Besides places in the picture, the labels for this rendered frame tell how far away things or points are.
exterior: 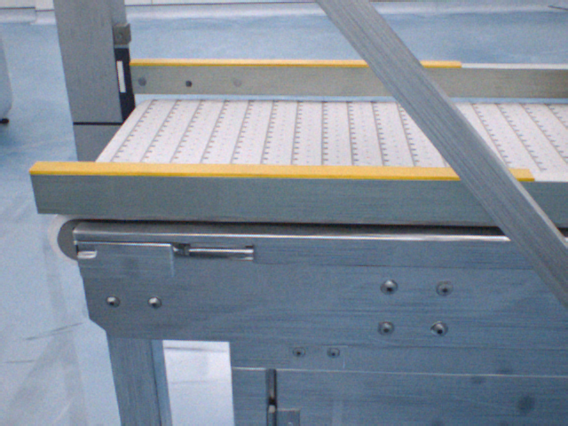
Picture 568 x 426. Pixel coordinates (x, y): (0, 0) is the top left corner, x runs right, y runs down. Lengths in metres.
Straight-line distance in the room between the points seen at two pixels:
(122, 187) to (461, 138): 0.23
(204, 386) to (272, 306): 1.17
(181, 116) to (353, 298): 0.27
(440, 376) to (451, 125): 0.29
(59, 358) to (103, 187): 1.37
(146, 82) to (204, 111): 0.08
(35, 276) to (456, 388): 1.70
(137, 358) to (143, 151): 0.41
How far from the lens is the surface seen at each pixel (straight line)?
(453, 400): 0.65
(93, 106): 0.78
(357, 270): 0.50
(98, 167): 0.49
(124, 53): 0.75
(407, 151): 0.60
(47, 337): 1.92
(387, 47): 0.40
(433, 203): 0.47
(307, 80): 0.72
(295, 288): 0.51
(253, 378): 0.62
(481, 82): 0.73
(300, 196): 0.46
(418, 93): 0.40
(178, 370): 1.73
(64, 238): 0.53
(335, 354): 0.59
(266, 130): 0.64
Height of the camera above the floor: 1.11
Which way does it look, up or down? 28 degrees down
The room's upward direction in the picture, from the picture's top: straight up
